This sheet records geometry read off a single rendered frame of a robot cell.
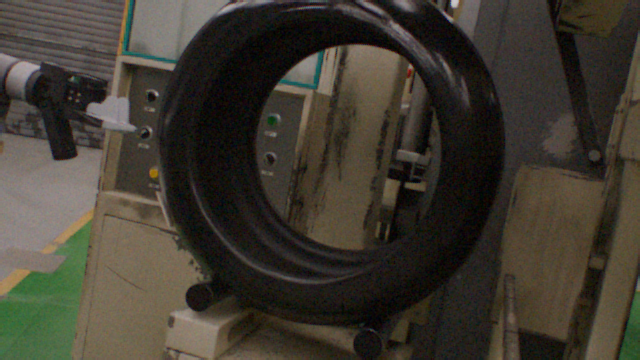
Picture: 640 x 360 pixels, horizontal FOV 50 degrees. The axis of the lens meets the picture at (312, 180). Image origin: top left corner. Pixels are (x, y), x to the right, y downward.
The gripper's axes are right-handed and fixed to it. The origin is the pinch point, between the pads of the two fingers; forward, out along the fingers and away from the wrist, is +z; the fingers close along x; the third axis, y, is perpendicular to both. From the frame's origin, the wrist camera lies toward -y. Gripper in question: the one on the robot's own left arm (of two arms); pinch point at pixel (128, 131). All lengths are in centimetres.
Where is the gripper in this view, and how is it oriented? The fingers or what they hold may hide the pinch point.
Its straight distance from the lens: 126.5
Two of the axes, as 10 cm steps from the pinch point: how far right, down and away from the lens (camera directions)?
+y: 3.0, -9.4, -1.4
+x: 2.7, -0.6, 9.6
